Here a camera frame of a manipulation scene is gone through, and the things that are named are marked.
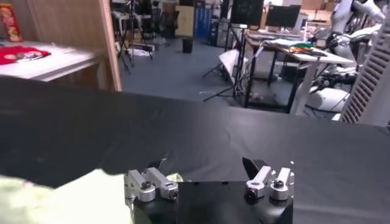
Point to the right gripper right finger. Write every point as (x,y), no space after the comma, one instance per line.
(263,175)

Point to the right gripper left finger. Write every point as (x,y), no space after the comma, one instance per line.
(160,179)

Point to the light green printed t-shirt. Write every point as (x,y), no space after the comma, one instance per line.
(76,201)

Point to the black table cover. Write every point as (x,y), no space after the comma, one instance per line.
(243,137)

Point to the black tripod stand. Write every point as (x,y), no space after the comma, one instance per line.
(236,61)

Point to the white reflector board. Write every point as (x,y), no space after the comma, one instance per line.
(230,62)

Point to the white standing desk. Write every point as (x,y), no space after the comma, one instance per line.
(323,58)

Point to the green yellow cloth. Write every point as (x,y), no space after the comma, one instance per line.
(300,48)

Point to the black trash bin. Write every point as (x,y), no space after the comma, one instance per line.
(187,45)

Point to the white air cooler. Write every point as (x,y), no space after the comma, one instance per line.
(368,85)

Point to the white side table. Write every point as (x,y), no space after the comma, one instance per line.
(61,64)

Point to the black computer monitor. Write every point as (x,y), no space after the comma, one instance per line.
(283,15)

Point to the black screen on stand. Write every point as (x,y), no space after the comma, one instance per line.
(246,12)

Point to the white humanoid robot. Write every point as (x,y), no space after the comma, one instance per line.
(341,18)

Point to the wooden folding screen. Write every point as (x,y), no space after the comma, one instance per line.
(70,24)

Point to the folded red t-shirt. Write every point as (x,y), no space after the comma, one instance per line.
(15,54)

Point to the red chips can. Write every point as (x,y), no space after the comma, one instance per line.
(10,22)

